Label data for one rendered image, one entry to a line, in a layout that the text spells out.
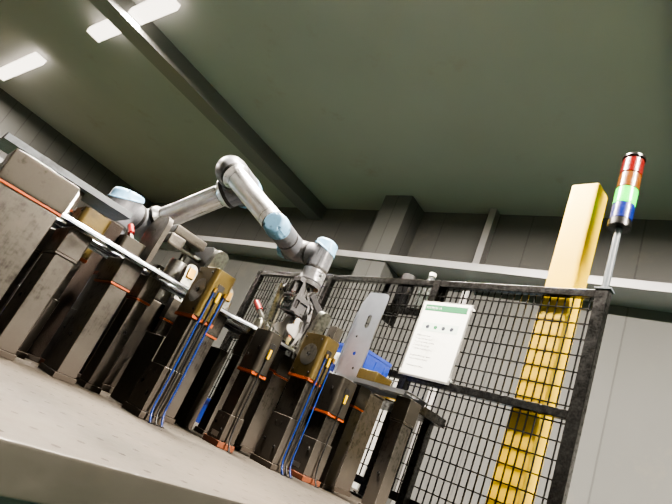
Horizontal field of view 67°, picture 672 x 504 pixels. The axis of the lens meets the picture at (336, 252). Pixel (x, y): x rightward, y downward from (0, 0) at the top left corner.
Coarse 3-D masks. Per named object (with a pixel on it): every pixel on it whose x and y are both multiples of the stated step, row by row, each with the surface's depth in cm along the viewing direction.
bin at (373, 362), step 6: (336, 354) 189; (354, 354) 182; (372, 354) 182; (336, 360) 187; (366, 360) 180; (372, 360) 182; (378, 360) 184; (384, 360) 186; (366, 366) 180; (372, 366) 182; (378, 366) 184; (384, 366) 186; (390, 366) 187; (384, 372) 186
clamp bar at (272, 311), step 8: (280, 288) 171; (288, 288) 169; (272, 296) 169; (280, 296) 171; (272, 304) 167; (280, 304) 169; (272, 312) 168; (272, 320) 167; (264, 328) 163; (272, 328) 165
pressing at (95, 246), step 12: (84, 228) 106; (108, 240) 109; (96, 252) 125; (108, 252) 124; (120, 252) 118; (144, 264) 114; (168, 276) 118; (168, 288) 133; (180, 288) 128; (228, 312) 129; (228, 324) 151; (240, 324) 140; (252, 324) 133; (288, 348) 139
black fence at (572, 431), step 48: (384, 288) 222; (432, 288) 202; (480, 288) 187; (528, 288) 174; (384, 336) 207; (432, 384) 178; (480, 384) 168; (576, 384) 147; (384, 432) 180; (576, 432) 140; (528, 480) 143
